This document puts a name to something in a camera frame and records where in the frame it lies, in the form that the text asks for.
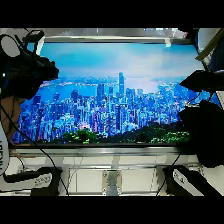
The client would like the black garment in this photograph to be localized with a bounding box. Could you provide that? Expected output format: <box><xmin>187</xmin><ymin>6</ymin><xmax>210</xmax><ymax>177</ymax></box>
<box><xmin>178</xmin><ymin>99</ymin><xmax>224</xmax><ymax>169</ymax></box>
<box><xmin>0</xmin><ymin>57</ymin><xmax>60</xmax><ymax>101</ymax></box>

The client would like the black cable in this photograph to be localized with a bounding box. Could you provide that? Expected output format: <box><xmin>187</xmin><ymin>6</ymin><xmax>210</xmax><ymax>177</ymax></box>
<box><xmin>0</xmin><ymin>102</ymin><xmax>70</xmax><ymax>196</ymax></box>
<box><xmin>155</xmin><ymin>150</ymin><xmax>184</xmax><ymax>196</ymax></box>

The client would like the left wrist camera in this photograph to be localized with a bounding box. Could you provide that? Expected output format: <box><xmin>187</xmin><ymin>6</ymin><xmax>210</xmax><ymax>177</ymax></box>
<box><xmin>21</xmin><ymin>29</ymin><xmax>46</xmax><ymax>43</ymax></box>

